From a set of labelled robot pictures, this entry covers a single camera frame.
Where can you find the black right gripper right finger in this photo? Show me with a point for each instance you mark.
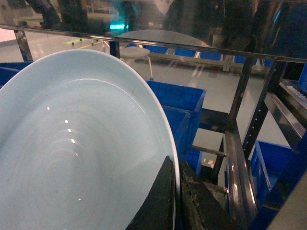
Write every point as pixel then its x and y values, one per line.
pixel 199 209

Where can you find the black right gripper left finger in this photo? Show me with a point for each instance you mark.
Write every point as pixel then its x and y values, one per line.
pixel 158 211

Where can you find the light blue round tray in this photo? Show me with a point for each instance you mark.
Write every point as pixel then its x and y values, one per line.
pixel 82 139

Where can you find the large blue bin on shelf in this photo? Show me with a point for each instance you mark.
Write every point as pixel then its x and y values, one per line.
pixel 183 108

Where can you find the stainless steel shelf rack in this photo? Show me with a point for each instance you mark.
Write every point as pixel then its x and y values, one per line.
pixel 243 157

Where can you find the white round stool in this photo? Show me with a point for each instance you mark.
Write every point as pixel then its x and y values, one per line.
pixel 131 53

